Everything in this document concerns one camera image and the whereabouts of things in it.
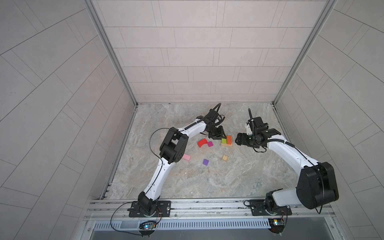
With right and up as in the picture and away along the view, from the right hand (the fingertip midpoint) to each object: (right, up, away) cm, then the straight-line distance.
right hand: (240, 140), depth 87 cm
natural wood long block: (-8, -4, +6) cm, 11 cm away
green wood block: (-9, -1, +5) cm, 10 cm away
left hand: (-5, +2, +7) cm, 9 cm away
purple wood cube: (-20, -13, 0) cm, 24 cm away
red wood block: (-22, -2, +7) cm, 23 cm away
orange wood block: (-5, -1, +7) cm, 9 cm away
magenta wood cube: (-17, -3, +7) cm, 19 cm away
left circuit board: (-46, -33, -22) cm, 61 cm away
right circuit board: (+13, -35, -18) cm, 41 cm away
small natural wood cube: (-9, -10, 0) cm, 14 cm away
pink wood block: (-32, -10, +1) cm, 33 cm away
